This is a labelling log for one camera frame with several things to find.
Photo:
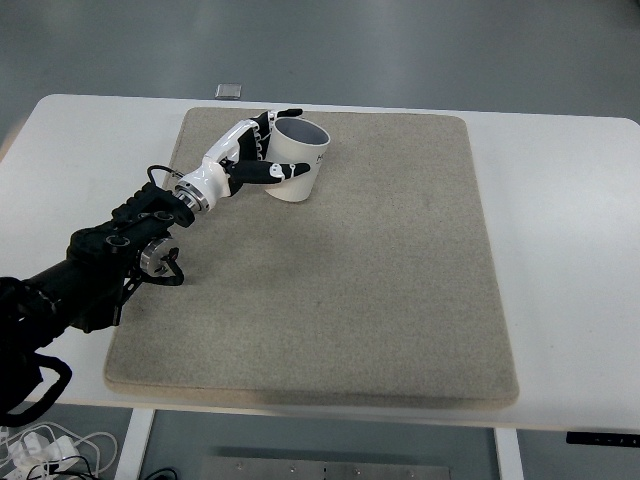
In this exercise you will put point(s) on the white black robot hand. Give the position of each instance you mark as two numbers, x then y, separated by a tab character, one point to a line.
215	172

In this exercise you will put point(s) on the white ribbed cup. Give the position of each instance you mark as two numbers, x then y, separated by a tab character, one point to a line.
295	150

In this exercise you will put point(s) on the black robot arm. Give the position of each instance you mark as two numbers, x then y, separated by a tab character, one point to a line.
100	265

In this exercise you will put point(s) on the small silver floor plate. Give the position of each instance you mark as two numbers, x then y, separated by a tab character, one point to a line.
228	90

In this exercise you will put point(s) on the beige felt mat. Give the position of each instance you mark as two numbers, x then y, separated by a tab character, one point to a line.
310	310

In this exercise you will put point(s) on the white table leg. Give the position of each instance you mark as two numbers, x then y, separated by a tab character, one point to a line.
509	455
135	445

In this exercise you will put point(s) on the grey metal plate with screws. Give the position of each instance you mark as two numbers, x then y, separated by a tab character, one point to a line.
325	470

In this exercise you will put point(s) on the white power strip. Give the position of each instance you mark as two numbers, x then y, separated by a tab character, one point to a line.
42	450

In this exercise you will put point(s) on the black table control panel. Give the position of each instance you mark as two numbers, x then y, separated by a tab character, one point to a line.
602	438

